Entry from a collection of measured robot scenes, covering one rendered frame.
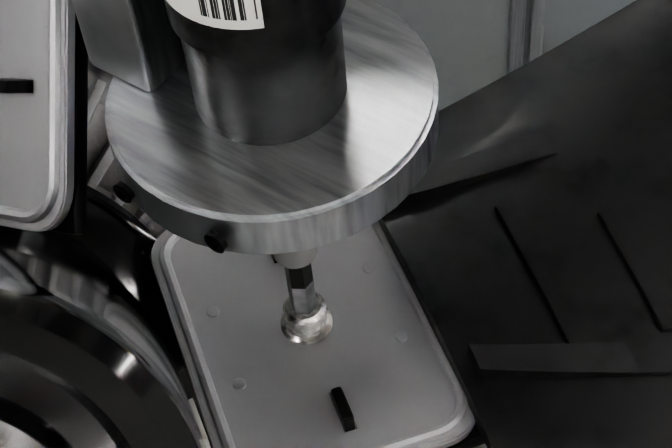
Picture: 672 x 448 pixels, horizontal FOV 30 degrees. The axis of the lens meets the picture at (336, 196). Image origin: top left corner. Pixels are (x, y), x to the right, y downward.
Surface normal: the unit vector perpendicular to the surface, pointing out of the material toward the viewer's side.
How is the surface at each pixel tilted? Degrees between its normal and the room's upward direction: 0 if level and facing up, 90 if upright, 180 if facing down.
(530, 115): 0
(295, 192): 0
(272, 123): 90
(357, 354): 4
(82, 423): 50
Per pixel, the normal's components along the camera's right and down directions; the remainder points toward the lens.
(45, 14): -0.61, 0.07
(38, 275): 0.40, -0.92
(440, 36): 0.34, 0.70
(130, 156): -0.07, -0.64
